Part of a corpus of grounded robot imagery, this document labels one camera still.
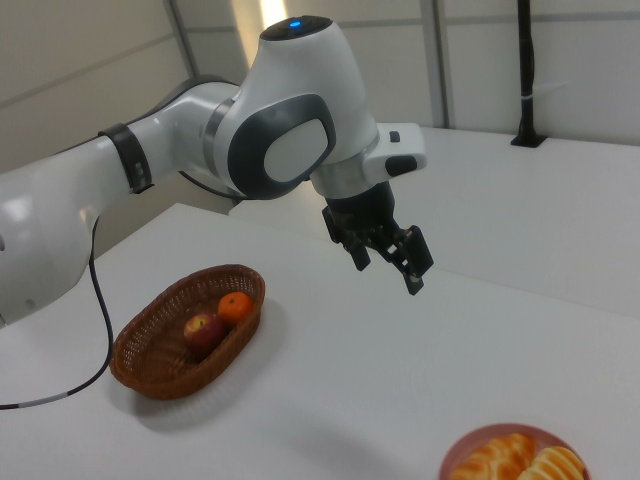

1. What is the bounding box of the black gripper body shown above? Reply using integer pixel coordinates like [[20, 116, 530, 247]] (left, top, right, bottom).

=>
[[321, 182, 401, 247]]

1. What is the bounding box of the black camera pole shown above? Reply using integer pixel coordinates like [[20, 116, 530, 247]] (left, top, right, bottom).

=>
[[509, 0, 547, 149]]

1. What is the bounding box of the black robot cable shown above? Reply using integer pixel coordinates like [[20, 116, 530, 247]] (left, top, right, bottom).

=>
[[0, 171, 241, 411]]

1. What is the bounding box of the striped toy bread roll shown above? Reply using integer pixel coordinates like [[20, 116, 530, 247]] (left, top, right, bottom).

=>
[[514, 445, 587, 480]]

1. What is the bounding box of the black cable strap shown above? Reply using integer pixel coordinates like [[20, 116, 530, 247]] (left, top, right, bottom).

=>
[[98, 122, 155, 195]]

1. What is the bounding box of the grey partition post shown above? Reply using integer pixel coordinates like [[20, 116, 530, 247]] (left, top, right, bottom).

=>
[[430, 0, 450, 129], [167, 0, 200, 81]]

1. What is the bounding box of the brown woven basket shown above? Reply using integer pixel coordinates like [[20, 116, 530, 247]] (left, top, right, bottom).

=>
[[108, 263, 267, 400]]

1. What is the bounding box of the braided toy bread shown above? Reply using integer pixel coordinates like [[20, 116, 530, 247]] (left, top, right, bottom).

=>
[[449, 432, 539, 480]]

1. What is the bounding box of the red toy apple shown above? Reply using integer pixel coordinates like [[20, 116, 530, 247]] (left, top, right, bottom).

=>
[[182, 313, 224, 351]]

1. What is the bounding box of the pink plate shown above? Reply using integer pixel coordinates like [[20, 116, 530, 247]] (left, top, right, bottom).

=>
[[438, 423, 592, 480]]

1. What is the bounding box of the orange toy mandarin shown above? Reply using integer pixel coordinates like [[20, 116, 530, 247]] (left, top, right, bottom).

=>
[[217, 292, 254, 325]]

